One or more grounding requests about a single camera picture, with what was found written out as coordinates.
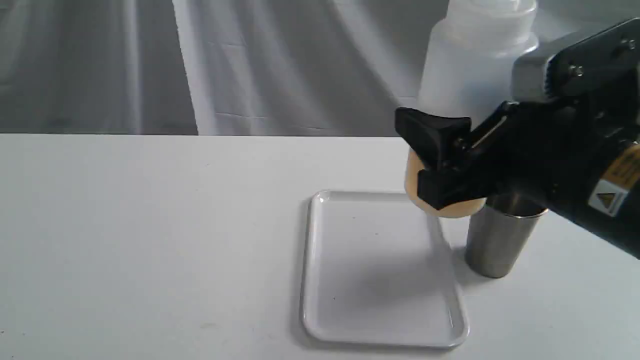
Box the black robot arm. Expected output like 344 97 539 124
394 95 639 258

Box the stainless steel cup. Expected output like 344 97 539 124
464 193 548 279

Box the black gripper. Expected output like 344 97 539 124
394 89 639 211

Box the translucent squeeze bottle amber liquid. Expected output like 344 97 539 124
404 0 540 219

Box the white rectangular plastic tray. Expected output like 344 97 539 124
300 189 470 350

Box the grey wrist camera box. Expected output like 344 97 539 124
510 17 640 104

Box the grey draped backdrop cloth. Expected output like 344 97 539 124
1 0 450 137

